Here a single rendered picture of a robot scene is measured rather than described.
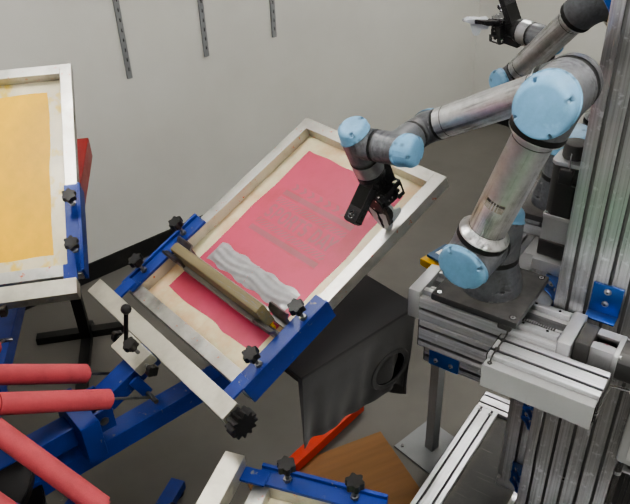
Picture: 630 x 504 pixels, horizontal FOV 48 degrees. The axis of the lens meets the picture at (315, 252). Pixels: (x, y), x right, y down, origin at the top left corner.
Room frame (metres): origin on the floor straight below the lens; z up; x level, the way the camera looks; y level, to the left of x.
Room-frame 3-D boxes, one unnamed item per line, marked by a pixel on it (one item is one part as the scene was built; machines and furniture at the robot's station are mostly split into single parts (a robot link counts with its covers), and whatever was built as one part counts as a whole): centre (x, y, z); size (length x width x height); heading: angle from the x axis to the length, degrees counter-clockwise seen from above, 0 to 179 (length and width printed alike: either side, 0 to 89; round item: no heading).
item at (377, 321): (1.78, 0.01, 0.95); 0.48 x 0.44 x 0.01; 130
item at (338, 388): (1.63, -0.10, 0.77); 0.46 x 0.09 x 0.36; 130
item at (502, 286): (1.44, -0.44, 1.31); 0.15 x 0.15 x 0.10
